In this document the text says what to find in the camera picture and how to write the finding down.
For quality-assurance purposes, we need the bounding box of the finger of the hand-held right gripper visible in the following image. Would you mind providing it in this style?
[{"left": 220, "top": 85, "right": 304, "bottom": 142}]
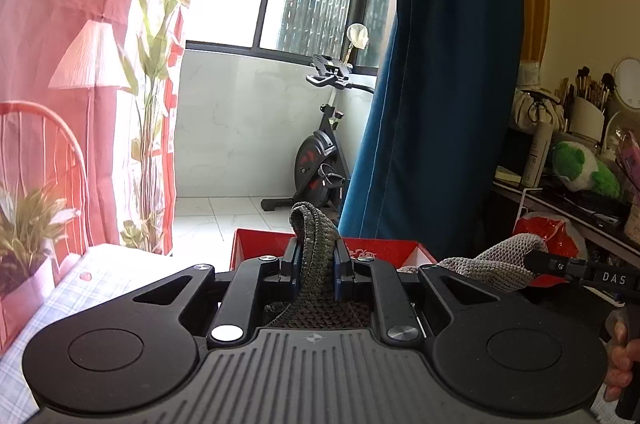
[{"left": 525, "top": 249, "right": 571, "bottom": 279}]

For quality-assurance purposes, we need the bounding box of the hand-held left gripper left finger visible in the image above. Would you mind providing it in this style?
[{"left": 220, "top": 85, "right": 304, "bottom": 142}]
[{"left": 131, "top": 238, "right": 302, "bottom": 349}]

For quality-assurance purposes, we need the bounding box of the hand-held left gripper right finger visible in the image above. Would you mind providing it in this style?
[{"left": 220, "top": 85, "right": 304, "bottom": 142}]
[{"left": 336, "top": 238, "right": 501, "bottom": 347}]

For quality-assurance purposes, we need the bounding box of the grey knitted scarf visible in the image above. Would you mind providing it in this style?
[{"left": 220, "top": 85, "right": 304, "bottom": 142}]
[{"left": 262, "top": 201, "right": 548, "bottom": 330}]

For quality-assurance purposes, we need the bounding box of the red strawberry print box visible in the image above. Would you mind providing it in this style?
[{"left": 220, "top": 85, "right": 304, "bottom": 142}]
[{"left": 229, "top": 228, "right": 439, "bottom": 274}]

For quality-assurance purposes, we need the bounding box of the person's right hand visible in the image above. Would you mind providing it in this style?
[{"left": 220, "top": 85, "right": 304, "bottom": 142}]
[{"left": 604, "top": 320, "right": 640, "bottom": 402}]

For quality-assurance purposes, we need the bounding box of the red plastic bag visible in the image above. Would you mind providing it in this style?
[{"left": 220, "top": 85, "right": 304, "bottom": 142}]
[{"left": 514, "top": 211, "right": 589, "bottom": 289}]

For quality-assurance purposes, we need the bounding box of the black desk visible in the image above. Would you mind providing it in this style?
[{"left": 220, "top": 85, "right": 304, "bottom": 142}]
[{"left": 491, "top": 177, "right": 640, "bottom": 267}]

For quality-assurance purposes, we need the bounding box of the pale yellow small box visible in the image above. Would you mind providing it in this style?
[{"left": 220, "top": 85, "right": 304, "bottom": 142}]
[{"left": 494, "top": 165, "right": 524, "bottom": 186}]

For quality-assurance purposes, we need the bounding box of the green and white plush toy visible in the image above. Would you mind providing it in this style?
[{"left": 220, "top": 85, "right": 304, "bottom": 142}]
[{"left": 551, "top": 141, "right": 622, "bottom": 199}]

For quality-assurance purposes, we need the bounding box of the white bottle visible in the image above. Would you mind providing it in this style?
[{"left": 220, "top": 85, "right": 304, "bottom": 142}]
[{"left": 521, "top": 121, "right": 554, "bottom": 188}]

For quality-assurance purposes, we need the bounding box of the black exercise bike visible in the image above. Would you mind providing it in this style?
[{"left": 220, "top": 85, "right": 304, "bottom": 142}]
[{"left": 261, "top": 53, "right": 376, "bottom": 212}]

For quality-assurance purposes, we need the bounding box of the white brush holder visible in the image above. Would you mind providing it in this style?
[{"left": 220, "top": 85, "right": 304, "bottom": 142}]
[{"left": 564, "top": 65, "right": 617, "bottom": 144}]

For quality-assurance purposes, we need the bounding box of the white jar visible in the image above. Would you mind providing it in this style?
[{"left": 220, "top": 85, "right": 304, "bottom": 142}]
[{"left": 517, "top": 61, "right": 544, "bottom": 91}]

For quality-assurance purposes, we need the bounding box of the round mirror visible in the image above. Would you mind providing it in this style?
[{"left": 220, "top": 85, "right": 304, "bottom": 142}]
[{"left": 611, "top": 57, "right": 640, "bottom": 111}]

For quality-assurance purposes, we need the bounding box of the blue curtain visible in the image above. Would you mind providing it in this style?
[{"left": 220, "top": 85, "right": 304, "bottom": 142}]
[{"left": 337, "top": 0, "right": 530, "bottom": 265}]

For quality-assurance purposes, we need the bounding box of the white flower ornament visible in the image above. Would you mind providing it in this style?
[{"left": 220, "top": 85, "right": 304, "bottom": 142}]
[{"left": 346, "top": 23, "right": 370, "bottom": 66}]

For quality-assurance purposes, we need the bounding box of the white drawstring bag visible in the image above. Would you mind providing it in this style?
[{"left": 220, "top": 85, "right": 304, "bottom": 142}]
[{"left": 514, "top": 88, "right": 567, "bottom": 136}]

